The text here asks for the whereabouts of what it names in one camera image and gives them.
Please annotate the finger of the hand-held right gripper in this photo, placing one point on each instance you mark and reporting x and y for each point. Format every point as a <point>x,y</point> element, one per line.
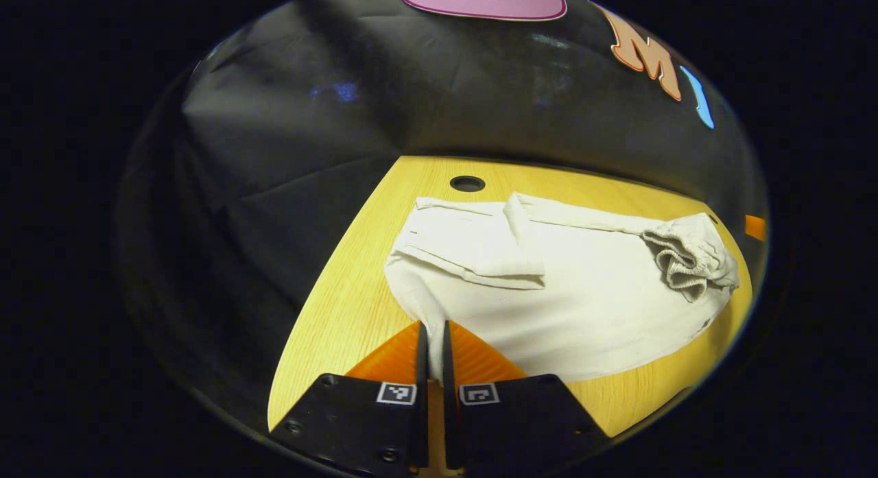
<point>754,228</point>

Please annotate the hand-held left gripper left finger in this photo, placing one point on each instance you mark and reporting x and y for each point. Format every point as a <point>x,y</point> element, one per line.
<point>422,368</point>

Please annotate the white jeans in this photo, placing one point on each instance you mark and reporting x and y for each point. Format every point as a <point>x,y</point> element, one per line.
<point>583,306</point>

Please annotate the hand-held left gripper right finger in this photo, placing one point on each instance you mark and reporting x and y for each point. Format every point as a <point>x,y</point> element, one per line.
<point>449,368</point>

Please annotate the black backdrop cloth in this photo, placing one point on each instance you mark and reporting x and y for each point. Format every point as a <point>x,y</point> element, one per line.
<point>288,156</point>

